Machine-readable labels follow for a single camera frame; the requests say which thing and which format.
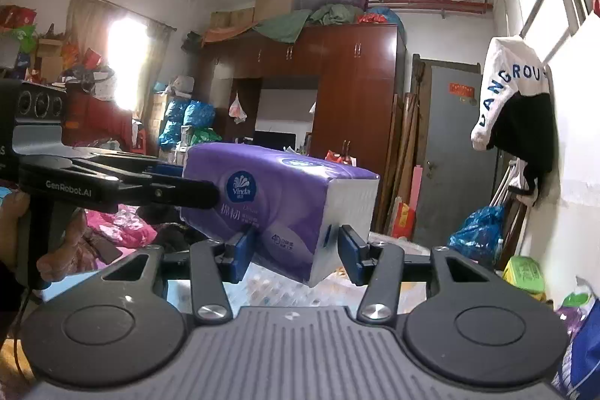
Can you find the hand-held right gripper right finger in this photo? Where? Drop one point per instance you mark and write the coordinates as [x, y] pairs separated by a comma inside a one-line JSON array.
[[351, 259]]

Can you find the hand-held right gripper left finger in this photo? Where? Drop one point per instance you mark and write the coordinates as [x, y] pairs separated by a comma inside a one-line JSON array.
[[243, 254]]

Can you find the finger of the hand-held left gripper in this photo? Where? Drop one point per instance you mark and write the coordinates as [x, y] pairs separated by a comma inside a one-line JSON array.
[[169, 170], [187, 194]]

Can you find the purple tissue pack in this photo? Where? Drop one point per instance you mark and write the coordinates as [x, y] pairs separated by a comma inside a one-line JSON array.
[[272, 203]]

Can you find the person's left hand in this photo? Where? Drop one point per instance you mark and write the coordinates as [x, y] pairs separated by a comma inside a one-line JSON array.
[[63, 257]]

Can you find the light blue table mat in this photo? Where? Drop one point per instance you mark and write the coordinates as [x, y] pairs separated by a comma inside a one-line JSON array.
[[281, 292]]

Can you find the pile of blue plastic bags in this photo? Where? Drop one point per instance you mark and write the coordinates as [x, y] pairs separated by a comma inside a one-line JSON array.
[[187, 119]]

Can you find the red cabinet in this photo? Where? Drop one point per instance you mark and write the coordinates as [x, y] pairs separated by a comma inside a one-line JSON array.
[[98, 119]]

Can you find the pink floral blanket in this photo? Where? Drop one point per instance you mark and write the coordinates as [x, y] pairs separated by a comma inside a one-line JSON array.
[[126, 226]]

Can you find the cluttered shelf of packets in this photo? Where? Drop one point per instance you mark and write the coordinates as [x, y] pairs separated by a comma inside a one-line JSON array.
[[56, 53]]

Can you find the small white red plastic bag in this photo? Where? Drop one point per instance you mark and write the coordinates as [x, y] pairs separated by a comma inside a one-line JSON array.
[[238, 109]]

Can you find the pink board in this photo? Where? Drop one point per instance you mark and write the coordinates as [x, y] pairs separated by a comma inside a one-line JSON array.
[[417, 189]]

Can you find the black monitor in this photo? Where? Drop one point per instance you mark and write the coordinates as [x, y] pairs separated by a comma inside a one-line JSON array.
[[274, 140]]

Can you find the large red white plastic bag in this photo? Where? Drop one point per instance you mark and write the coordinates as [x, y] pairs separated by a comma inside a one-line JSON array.
[[338, 157]]

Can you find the beige curtain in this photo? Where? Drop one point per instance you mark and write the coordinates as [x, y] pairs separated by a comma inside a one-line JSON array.
[[84, 25]]

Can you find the wooden planks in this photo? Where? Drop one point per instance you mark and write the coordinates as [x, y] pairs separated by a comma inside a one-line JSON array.
[[403, 147]]

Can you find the blue plastic bag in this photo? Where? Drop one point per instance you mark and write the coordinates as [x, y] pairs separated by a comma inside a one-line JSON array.
[[478, 233]]

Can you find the grey metal door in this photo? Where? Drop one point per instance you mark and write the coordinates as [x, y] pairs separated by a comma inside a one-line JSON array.
[[445, 147]]

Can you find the small cardboard box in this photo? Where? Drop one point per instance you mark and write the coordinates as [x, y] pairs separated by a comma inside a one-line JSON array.
[[229, 19]]

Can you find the brown wooden wardrobe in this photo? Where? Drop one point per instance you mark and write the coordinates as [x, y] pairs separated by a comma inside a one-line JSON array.
[[347, 90]]

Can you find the folded metal rack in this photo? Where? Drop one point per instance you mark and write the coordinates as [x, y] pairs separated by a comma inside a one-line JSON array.
[[504, 184]]

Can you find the green cloth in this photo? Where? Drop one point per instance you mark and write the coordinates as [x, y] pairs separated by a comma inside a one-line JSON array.
[[286, 25]]

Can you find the large cardboard box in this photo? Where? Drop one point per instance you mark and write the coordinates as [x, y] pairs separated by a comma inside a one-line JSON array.
[[276, 6]]

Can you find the purple printed pack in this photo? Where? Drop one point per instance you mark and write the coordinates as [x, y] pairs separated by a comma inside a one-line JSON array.
[[579, 311]]

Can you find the white and black hoodie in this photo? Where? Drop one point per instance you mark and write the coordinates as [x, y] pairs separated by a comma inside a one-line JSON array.
[[497, 67]]

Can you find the blue shopping bag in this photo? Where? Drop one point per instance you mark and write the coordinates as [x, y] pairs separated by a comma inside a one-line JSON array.
[[583, 362]]

